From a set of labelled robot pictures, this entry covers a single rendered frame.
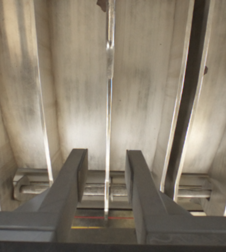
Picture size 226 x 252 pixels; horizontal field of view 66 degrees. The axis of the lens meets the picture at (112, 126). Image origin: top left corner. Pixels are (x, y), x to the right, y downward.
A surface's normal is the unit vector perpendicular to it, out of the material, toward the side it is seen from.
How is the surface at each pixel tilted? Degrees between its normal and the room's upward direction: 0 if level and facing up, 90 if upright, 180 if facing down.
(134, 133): 11
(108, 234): 0
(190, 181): 24
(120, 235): 0
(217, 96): 7
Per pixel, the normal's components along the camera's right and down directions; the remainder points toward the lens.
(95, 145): 0.00, 0.47
